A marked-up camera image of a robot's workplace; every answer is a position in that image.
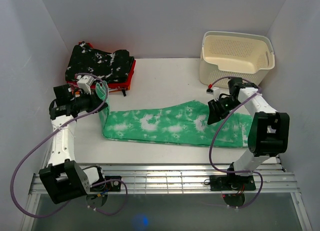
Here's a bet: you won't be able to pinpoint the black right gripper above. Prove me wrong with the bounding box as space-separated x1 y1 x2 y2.
207 96 243 125

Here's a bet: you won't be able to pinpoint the orange folded trousers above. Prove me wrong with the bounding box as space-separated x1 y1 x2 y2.
72 85 132 96

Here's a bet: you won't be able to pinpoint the cream perforated plastic basket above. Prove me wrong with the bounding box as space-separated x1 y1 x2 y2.
199 31 275 85

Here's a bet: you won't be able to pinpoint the black white patterned folded trousers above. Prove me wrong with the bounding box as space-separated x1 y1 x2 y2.
64 41 135 85

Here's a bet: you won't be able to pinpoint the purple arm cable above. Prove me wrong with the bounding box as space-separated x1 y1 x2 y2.
9 72 128 219
203 76 264 210

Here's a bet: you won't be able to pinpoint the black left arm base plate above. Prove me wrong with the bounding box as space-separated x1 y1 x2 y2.
105 176 122 192

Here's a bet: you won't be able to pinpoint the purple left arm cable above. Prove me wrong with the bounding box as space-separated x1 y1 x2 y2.
9 72 128 219

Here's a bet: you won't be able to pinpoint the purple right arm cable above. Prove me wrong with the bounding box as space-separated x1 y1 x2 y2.
203 76 264 210

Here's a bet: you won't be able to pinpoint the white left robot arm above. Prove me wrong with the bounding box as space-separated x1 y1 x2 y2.
39 84 108 204

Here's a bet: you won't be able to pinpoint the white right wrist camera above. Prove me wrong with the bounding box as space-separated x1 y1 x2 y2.
206 84 221 100

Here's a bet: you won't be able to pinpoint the red folded trousers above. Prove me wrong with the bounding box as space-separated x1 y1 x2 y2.
66 42 137 91

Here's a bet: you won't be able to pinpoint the green tie-dye trousers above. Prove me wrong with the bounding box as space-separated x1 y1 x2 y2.
94 81 255 149

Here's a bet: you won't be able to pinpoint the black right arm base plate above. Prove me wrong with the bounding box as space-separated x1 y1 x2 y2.
209 174 256 191

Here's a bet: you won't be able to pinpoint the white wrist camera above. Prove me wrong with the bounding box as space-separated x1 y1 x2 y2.
206 84 221 100
76 75 95 95

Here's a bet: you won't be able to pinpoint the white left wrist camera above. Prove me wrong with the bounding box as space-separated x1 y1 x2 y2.
76 75 95 95

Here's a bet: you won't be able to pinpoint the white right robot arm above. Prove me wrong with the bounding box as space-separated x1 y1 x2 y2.
207 76 290 191

